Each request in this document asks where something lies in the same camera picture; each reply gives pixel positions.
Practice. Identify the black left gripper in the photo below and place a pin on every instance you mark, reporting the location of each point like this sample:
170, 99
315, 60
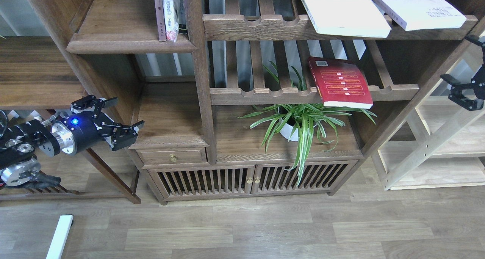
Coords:
81, 131

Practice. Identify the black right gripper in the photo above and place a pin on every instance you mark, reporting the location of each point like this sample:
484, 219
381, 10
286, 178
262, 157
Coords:
477, 83

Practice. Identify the lavender paperback book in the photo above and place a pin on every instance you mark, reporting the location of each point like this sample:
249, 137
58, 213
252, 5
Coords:
422, 14

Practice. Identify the white book with green cover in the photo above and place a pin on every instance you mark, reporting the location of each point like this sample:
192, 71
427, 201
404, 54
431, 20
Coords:
359, 18

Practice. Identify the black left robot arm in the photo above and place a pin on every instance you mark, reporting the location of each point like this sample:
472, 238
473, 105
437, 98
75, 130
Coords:
20, 167

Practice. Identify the white robot base bar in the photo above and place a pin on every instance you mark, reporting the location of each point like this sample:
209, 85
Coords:
60, 237

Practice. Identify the light wooden shelf rack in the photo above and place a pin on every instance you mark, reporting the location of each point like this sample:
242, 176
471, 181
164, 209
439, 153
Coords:
446, 146

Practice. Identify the brass drawer knob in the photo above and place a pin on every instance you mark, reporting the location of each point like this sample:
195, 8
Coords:
173, 158

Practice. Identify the white pink upright book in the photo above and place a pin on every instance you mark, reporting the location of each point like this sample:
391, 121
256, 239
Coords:
170, 10

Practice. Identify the dark upright book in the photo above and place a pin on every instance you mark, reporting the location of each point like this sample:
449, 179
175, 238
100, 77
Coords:
182, 24

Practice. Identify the red hardcover book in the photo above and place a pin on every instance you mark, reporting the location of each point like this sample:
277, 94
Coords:
340, 83

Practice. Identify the thin mauve upright book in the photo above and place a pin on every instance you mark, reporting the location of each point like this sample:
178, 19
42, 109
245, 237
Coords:
160, 21

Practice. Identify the dark wooden bookshelf cabinet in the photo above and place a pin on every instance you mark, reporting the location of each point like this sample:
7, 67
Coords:
239, 53

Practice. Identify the green spider plant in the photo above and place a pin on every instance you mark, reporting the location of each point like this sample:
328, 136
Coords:
323, 115

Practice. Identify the white plant pot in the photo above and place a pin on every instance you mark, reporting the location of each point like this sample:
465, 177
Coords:
297, 125

